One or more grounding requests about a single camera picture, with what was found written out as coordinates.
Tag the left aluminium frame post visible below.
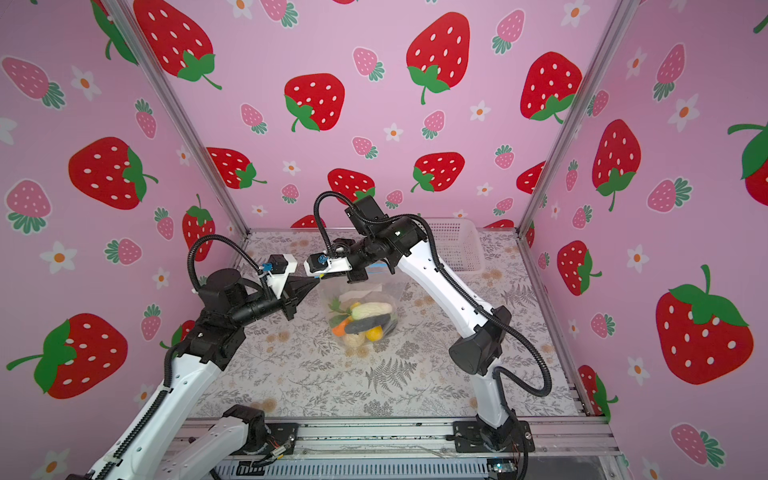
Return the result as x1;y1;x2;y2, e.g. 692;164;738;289
104;0;249;237

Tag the green leaf toy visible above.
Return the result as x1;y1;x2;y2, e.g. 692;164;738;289
328;297;351;328

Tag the aluminium frame post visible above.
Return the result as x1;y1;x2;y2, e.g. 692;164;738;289
516;0;640;237
104;0;249;237

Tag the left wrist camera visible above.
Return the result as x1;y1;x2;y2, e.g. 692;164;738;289
259;254;298;298

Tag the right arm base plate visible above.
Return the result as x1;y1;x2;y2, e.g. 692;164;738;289
446;419;536;454

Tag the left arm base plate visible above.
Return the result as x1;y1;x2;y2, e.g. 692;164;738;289
231;422;299;456

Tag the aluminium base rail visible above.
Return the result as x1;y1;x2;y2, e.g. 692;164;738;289
122;415;622;480

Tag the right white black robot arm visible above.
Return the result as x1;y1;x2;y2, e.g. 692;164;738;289
305;191;553;451

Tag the orange tangerine toy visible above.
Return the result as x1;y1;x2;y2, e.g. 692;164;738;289
332;318;351;337

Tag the clear zip top bag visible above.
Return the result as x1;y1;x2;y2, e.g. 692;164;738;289
319;265;406;352

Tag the beige garlic toy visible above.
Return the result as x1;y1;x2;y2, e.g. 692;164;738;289
342;333;367;348

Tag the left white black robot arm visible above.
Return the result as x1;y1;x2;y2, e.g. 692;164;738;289
85;234;320;479

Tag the right aluminium frame post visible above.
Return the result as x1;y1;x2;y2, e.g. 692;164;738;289
516;0;640;237

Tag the white plastic basket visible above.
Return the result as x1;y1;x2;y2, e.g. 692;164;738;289
426;218;485;276

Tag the yellow lemon toy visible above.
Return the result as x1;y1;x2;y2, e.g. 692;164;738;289
365;326;384;342

